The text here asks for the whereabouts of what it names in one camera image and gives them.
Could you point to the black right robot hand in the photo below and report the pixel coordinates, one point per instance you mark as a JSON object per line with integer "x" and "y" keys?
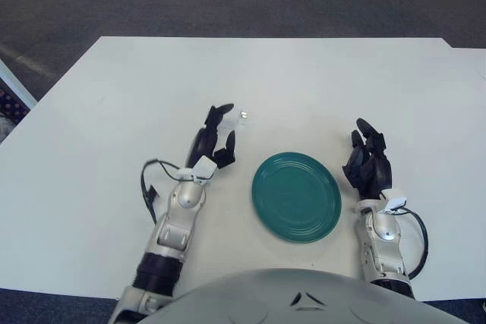
{"x": 374, "y": 172}

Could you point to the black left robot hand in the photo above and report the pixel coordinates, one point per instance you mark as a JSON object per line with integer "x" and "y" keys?
{"x": 203, "y": 143}

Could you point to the white charger block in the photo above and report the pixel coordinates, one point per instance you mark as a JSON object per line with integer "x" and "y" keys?
{"x": 237, "y": 121}

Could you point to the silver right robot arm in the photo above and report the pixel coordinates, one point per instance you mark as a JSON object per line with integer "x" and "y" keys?
{"x": 383, "y": 240}

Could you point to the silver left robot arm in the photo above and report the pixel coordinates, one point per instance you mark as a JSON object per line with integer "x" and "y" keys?
{"x": 178, "y": 210}

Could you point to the teal round plate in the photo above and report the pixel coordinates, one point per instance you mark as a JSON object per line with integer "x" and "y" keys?
{"x": 296, "y": 197}

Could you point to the grey robot torso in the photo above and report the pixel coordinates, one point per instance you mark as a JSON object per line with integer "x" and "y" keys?
{"x": 303, "y": 301}

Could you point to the dark dotted mat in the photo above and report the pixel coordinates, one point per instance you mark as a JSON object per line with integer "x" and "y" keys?
{"x": 9, "y": 109}

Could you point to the white shelf frame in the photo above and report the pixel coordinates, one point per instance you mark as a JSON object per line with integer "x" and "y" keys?
{"x": 17, "y": 87}

